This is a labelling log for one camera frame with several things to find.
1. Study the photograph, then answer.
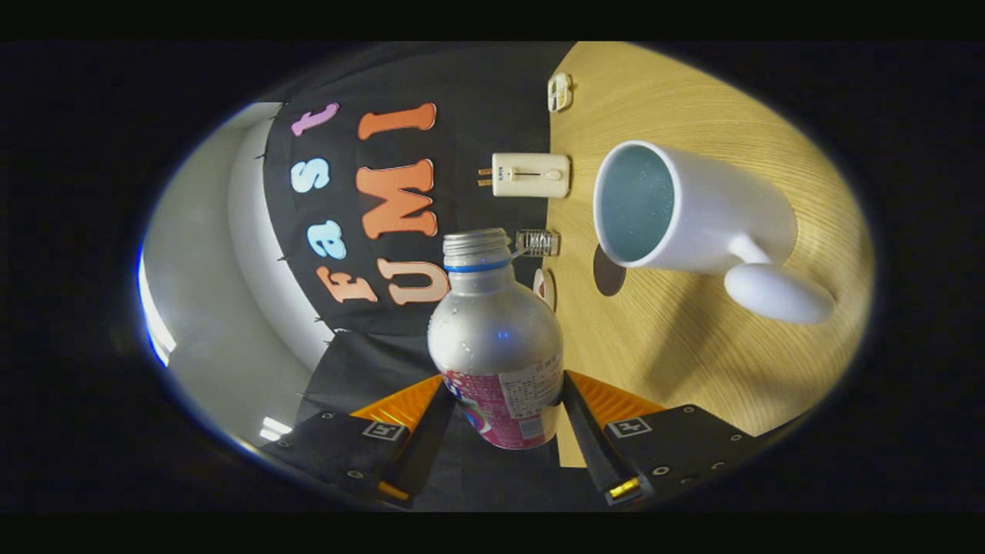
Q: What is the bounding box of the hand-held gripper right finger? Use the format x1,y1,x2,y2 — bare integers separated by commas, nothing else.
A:
560,369,774,509

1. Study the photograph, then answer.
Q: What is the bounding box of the white cup with blue inside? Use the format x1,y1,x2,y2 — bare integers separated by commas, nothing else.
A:
593,140,837,325

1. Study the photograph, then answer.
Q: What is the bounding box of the dark brown round coaster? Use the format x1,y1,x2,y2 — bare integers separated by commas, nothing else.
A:
593,244,628,297

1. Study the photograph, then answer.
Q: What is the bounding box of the silver bottle with red label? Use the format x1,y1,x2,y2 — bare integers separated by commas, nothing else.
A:
427,228,565,450

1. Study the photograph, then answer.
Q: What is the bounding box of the white divided dish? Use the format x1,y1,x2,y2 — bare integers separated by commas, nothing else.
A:
547,72,574,113

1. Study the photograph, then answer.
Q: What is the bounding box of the wooden table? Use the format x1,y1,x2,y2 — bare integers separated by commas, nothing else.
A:
548,42,876,469

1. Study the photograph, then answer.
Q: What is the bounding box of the small metal wire basket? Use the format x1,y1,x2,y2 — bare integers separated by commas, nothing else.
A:
516,229,560,258

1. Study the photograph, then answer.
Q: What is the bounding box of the white toaster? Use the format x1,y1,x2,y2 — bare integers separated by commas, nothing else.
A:
492,152,572,199

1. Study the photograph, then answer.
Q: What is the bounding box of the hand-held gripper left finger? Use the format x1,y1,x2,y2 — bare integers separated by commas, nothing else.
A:
262,375,457,510

